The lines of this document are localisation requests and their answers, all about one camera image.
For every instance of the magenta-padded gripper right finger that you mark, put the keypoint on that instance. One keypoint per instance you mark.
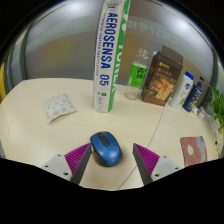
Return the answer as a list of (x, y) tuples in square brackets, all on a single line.
[(154, 165)]

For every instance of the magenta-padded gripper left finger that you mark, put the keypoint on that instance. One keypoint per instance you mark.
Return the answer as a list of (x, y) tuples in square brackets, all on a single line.
[(68, 165)]

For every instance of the blue computer mouse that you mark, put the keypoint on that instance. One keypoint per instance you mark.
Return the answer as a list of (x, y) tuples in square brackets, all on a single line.
[(106, 148)]

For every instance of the pink and grey mouse pad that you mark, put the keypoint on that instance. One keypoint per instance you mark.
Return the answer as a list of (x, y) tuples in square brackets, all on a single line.
[(194, 150)]

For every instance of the white bottle with blue cap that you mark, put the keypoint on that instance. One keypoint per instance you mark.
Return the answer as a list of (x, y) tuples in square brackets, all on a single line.
[(181, 90)]

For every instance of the dark blue shampoo bottle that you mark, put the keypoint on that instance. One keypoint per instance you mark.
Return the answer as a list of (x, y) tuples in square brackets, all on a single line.
[(193, 95)]

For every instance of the green potted plant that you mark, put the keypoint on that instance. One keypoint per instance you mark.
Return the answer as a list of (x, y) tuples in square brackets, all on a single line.
[(217, 110)]

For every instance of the brown cardboard box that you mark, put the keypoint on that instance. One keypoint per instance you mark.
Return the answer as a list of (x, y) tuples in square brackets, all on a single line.
[(161, 77)]

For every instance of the clear bottle with green label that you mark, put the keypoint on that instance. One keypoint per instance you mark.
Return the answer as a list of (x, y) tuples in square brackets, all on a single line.
[(136, 75)]

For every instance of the white and green shuttlecock tube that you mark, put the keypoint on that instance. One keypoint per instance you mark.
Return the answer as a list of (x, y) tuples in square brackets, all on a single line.
[(109, 56)]

